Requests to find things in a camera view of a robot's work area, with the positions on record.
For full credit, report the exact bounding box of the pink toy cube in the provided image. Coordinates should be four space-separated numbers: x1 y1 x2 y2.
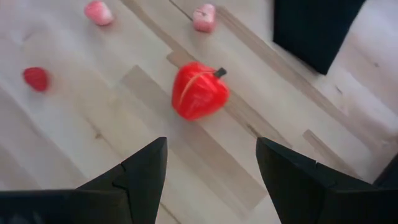
192 2 218 34
83 0 114 27

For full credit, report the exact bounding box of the red toy raspberry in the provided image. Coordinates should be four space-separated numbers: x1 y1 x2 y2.
22 66 50 93

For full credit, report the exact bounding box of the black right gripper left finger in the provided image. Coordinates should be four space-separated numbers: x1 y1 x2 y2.
0 136 169 224

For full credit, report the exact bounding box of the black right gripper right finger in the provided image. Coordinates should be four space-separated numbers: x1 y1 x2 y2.
256 137 398 224

